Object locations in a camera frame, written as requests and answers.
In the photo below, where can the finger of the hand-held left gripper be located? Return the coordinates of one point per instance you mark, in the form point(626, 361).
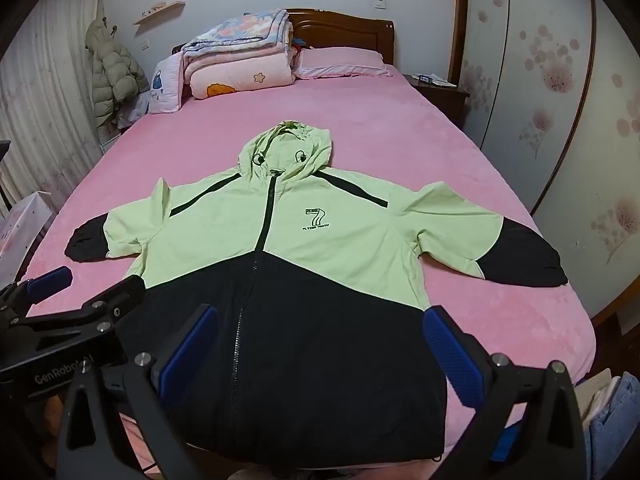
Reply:
point(50, 278)
point(117, 295)

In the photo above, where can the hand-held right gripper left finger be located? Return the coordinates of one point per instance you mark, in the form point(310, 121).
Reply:
point(187, 355)

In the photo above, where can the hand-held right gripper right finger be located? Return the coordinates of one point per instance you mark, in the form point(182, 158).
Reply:
point(450, 360)

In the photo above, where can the green and black hooded jacket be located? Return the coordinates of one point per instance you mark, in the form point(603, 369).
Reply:
point(320, 240)

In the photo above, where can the white cardboard box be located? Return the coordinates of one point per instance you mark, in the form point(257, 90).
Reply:
point(25, 225)

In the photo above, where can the blue cloth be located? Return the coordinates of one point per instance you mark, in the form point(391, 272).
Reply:
point(506, 442)

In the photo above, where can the white folded cloth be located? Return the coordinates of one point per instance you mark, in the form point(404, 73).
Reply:
point(595, 390)

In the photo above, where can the white curtain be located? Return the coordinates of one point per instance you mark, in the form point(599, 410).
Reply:
point(40, 110)

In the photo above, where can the blue jeans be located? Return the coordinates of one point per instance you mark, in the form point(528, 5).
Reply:
point(615, 420)

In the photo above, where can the light patterned cloth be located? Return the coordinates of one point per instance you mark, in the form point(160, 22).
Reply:
point(132, 110)

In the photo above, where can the white cushion with blue cartoon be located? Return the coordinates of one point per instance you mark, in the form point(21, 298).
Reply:
point(165, 85)

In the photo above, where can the beige puffer jacket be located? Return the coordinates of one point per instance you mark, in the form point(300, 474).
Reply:
point(110, 70)

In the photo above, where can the bed with pink sheet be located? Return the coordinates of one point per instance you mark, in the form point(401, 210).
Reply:
point(400, 125)

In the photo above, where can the pink folded blanket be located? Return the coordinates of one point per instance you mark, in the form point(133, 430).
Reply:
point(240, 75)

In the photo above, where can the wooden nightstand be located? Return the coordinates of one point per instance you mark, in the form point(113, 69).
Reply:
point(445, 102)

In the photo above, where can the white paper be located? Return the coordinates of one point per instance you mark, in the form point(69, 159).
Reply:
point(445, 81)

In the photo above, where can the floral folded quilt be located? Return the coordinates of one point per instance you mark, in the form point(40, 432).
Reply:
point(240, 30)

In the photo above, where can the floral wardrobe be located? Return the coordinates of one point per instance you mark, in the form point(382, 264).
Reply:
point(550, 85)

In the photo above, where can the pink pillow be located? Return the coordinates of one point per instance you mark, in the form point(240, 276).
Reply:
point(345, 60)

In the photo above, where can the wooden wall shelf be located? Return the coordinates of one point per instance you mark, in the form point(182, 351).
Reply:
point(160, 11)

